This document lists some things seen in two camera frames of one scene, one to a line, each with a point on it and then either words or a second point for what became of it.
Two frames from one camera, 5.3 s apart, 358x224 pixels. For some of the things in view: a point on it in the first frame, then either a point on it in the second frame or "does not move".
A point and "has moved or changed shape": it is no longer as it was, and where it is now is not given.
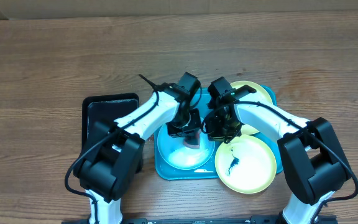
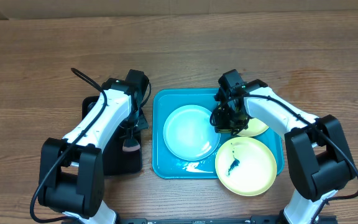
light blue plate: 178,155 does not move
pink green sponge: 194,143 has moved or changed shape
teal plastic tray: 273,138 → 166,165
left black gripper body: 184,125 → 133,125
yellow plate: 247,164 does not move
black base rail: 214,220 does not move
